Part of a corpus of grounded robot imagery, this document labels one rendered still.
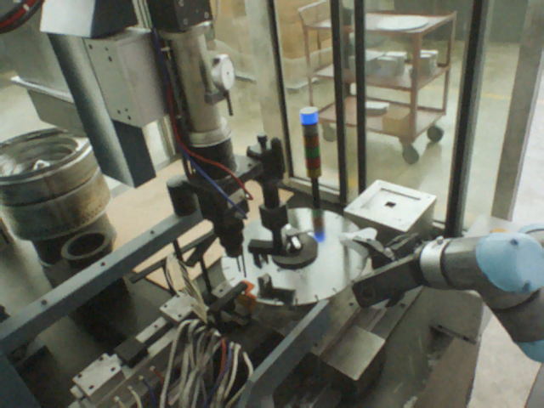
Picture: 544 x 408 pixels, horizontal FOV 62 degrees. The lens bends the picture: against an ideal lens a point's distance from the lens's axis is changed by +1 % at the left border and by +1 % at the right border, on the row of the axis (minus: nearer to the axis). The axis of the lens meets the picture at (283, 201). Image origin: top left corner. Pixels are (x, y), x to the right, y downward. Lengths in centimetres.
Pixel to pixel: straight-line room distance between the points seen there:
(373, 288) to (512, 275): 21
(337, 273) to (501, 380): 119
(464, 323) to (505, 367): 100
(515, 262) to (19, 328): 78
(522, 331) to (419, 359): 42
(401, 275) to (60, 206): 95
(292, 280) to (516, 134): 60
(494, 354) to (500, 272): 149
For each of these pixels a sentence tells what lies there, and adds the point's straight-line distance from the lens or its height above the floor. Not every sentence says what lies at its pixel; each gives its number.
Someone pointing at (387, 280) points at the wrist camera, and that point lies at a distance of 73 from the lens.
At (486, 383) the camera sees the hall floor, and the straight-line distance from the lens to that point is 201.
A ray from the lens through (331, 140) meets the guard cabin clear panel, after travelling 143.
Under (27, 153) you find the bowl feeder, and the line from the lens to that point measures 156.
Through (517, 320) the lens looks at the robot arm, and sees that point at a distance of 68.
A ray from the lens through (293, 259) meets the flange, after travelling 98.
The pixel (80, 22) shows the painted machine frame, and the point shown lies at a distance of 73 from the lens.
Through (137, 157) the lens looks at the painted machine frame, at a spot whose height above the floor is 127.
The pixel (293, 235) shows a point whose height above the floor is 100.
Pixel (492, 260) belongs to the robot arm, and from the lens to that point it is 62.
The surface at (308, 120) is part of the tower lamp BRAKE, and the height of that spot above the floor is 114.
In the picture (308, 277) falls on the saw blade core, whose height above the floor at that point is 95.
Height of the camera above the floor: 160
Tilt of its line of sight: 33 degrees down
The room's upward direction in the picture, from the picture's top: 8 degrees counter-clockwise
